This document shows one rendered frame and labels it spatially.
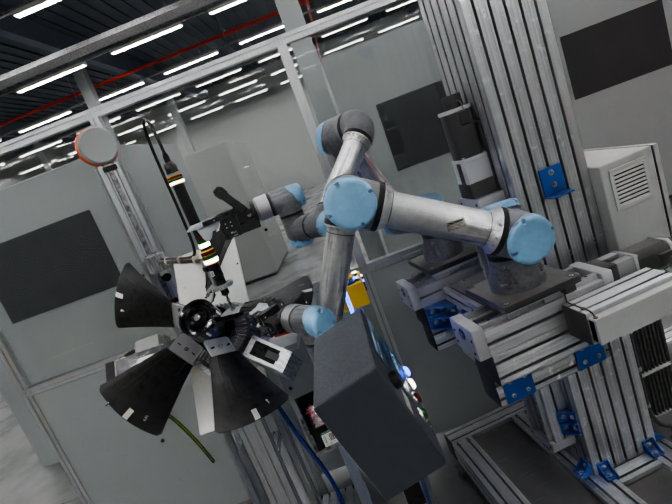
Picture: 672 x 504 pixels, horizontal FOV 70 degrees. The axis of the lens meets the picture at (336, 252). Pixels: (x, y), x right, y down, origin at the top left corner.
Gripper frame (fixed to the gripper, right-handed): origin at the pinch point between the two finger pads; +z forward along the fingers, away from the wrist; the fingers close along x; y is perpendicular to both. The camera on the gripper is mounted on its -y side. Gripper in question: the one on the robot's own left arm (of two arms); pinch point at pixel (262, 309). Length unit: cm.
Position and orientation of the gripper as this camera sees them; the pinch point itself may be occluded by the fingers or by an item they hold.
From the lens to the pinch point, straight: 146.2
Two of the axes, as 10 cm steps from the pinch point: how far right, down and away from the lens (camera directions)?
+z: -5.9, 0.4, 8.0
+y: -6.9, 4.9, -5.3
